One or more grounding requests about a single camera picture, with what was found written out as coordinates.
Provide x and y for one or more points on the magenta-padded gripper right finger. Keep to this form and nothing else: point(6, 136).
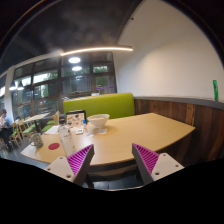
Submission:
point(165, 165)

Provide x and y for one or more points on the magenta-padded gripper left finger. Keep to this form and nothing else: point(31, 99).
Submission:
point(59, 166)

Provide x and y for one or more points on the clear black-capped drink bottle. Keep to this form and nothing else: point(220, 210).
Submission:
point(66, 137)

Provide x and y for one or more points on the flat round red coaster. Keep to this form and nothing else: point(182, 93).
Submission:
point(53, 146)

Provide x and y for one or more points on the dark speckled patterned mug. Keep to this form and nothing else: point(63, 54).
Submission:
point(36, 140)

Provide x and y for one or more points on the white paper sheet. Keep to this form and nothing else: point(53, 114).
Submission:
point(51, 130)

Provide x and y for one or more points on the small flat grey device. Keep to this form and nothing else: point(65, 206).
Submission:
point(79, 131)

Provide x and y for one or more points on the group of green-seated wooden chairs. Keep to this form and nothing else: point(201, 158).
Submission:
point(28, 128)

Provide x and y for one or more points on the black-framed menu tablet stand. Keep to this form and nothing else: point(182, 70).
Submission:
point(76, 119)

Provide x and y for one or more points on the white paper napkin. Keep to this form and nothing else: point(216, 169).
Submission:
point(100, 131)

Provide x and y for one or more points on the light wooden dining table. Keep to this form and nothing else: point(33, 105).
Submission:
point(35, 117)

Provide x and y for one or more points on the white ceramic bowl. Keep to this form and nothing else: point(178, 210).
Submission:
point(98, 120)

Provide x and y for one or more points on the person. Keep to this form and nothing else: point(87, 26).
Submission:
point(5, 128)

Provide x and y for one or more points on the green upholstered bench backrest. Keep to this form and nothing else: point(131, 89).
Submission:
point(100, 105)

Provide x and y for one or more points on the large dark-framed window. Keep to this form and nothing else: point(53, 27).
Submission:
point(50, 90)

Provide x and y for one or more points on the small white pendant lamp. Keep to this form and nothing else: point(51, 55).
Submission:
point(20, 87)
point(12, 87)

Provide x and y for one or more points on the green bottle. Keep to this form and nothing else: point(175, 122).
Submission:
point(215, 90)

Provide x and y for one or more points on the large round pendant lamp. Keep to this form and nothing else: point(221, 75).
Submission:
point(74, 60)

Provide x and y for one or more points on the long curved ceiling light strip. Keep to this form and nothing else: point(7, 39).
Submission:
point(96, 49)

